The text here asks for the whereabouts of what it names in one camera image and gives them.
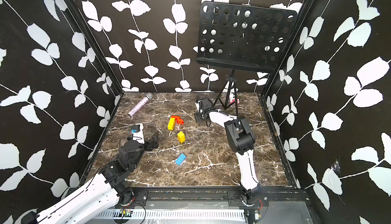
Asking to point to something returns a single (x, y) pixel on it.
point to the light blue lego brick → (180, 160)
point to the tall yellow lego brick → (171, 123)
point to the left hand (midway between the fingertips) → (150, 130)
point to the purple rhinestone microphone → (140, 104)
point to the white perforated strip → (172, 214)
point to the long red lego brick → (178, 119)
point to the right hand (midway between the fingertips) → (197, 113)
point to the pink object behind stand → (233, 101)
